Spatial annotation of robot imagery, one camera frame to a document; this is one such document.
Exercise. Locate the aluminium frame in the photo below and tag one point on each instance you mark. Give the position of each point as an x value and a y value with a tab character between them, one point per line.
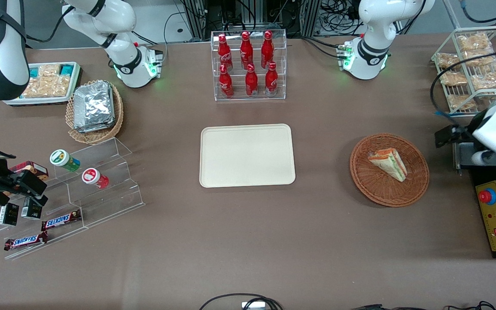
196	17

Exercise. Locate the blue tape strip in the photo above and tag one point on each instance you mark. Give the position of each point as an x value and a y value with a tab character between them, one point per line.
441	114

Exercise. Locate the clear bag of crackers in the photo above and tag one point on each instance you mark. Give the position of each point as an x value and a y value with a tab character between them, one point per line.
45	88
49	71

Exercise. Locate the small black box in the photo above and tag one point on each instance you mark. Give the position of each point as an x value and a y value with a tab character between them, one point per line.
7	214
31	210

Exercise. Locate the silver foil pack stack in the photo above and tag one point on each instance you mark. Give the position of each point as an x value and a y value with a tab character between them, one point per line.
94	105

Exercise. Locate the light tan wicker basket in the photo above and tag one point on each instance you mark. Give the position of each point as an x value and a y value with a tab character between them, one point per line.
95	137

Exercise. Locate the red can with white lid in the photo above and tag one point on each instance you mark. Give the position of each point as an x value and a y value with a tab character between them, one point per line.
93	177

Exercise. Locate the small white device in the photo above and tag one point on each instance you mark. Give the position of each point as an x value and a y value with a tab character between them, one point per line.
253	305

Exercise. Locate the clear acrylic bottle rack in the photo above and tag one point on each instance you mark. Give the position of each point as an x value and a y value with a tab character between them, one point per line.
236	95

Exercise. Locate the clear bag of fried snacks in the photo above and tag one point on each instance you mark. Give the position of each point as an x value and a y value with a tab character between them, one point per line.
461	102
489	79
474	42
480	58
454	78
448	60

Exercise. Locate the triangle sandwich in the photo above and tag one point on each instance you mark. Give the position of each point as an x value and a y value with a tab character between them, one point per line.
390	162

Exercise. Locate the beige rectangular tray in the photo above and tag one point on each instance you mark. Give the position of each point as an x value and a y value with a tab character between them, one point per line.
243	157

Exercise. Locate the teal snack packet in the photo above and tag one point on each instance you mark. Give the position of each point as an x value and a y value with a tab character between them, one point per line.
66	69
35	71

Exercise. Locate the black machine with metal tray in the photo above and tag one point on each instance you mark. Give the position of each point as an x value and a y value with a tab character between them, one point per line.
463	157

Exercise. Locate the red cola bottle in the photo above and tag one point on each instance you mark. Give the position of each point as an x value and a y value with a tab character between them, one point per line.
246	51
267	51
271	81
225	82
251	82
224	54

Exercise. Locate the green can with white lid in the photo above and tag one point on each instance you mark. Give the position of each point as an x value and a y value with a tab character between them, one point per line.
63	159

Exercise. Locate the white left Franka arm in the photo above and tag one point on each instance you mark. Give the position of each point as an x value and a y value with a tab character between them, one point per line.
373	51

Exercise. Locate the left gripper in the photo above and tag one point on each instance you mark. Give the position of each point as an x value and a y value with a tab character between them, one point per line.
464	133

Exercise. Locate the clear acrylic stepped display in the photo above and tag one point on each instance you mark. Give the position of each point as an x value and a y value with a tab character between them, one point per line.
110	189

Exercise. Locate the Snickers chocolate bar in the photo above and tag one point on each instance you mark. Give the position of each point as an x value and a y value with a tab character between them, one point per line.
25	241
60	220

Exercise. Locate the round brown wicker basket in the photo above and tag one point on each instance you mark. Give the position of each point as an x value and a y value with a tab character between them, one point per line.
377	189

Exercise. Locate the brown chocolate box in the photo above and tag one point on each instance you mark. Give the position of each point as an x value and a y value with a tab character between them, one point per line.
32	167

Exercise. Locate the white snack tray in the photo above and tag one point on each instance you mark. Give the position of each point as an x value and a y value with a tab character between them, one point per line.
37	101

